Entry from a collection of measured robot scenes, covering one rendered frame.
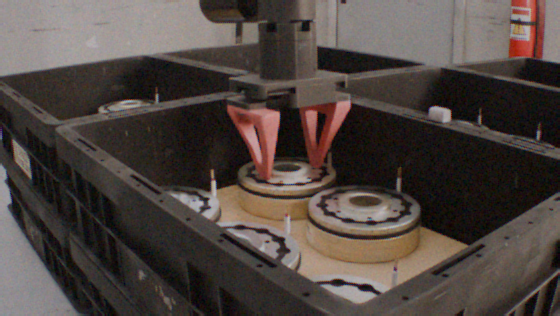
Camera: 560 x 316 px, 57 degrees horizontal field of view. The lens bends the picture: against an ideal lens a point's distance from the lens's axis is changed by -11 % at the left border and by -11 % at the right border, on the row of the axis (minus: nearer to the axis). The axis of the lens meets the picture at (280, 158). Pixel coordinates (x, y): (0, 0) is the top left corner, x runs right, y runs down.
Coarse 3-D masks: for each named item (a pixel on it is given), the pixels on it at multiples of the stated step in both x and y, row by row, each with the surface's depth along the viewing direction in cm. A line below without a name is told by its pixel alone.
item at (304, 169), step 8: (280, 160) 61; (288, 160) 61; (272, 168) 59; (280, 168) 60; (296, 168) 60; (304, 168) 59; (272, 176) 57; (280, 176) 57; (288, 176) 57; (296, 176) 57; (304, 176) 58
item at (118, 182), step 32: (224, 96) 62; (64, 128) 50; (448, 128) 50; (64, 160) 48; (96, 160) 41; (544, 160) 42; (128, 192) 37; (160, 192) 35; (160, 224) 33; (192, 224) 31; (512, 224) 30; (544, 224) 31; (192, 256) 31; (224, 256) 28; (256, 256) 28; (480, 256) 27; (512, 256) 29; (224, 288) 29; (256, 288) 26; (288, 288) 24; (320, 288) 24; (416, 288) 24; (448, 288) 25; (480, 288) 27
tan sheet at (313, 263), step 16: (208, 192) 62; (224, 192) 62; (224, 208) 58; (240, 208) 58; (272, 224) 54; (304, 224) 54; (304, 240) 51; (432, 240) 51; (448, 240) 50; (304, 256) 48; (320, 256) 48; (416, 256) 48; (432, 256) 48; (448, 256) 47; (304, 272) 46; (320, 272) 45; (336, 272) 45; (352, 272) 45; (368, 272) 45; (384, 272) 45; (400, 272) 45; (416, 272) 45
